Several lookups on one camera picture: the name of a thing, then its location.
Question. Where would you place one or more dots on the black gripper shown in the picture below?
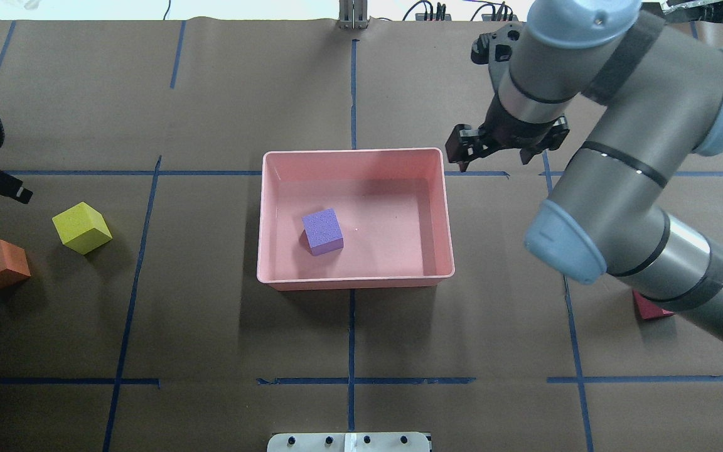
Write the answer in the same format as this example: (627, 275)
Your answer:
(504, 130)

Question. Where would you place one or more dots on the purple foam block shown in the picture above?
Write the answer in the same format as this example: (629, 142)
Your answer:
(323, 232)

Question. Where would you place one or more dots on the white metal base plate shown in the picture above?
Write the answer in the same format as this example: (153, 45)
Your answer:
(351, 441)

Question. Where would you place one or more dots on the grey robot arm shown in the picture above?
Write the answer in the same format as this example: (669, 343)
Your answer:
(662, 93)

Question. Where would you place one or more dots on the aluminium frame post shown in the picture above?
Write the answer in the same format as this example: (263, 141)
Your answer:
(353, 14)

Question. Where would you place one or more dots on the red foam block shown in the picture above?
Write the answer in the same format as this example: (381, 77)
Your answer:
(648, 310)

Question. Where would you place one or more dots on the pink plastic bin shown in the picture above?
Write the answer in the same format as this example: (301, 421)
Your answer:
(391, 207)

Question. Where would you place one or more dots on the yellow-green foam block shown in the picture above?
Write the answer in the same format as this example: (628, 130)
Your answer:
(82, 228)

